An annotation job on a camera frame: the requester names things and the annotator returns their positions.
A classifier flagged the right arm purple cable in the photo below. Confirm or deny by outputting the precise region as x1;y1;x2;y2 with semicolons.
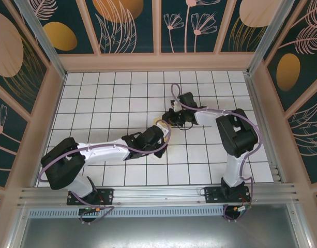
171;82;262;223

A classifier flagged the aluminium corner post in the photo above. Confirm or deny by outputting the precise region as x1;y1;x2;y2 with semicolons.
13;0;68;78
246;0;296;76

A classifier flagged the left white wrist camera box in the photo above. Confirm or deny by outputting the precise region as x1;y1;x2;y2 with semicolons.
156;122;172;138

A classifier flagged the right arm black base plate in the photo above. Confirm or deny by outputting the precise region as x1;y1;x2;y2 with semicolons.
204;185;252;205

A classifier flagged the long aluminium mounting rail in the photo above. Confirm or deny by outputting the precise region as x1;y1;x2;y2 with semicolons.
17;182;300;208

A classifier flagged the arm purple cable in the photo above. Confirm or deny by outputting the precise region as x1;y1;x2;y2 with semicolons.
171;82;262;223
38;120;172;225

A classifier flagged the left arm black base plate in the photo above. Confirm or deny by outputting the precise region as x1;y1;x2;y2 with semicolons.
67;188;115;206

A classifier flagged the grey slotted cable duct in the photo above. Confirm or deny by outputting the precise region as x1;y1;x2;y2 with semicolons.
27;206;226;218

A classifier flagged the aluminium side rail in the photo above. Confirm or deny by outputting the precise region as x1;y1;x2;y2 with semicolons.
245;72;289;184

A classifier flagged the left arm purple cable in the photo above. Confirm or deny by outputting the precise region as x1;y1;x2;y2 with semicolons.
38;120;172;225

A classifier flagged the grey metal sheet panel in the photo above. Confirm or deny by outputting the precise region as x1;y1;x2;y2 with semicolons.
8;216;313;248

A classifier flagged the yellow cloth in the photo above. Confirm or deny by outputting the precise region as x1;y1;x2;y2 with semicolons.
153;116;168;147

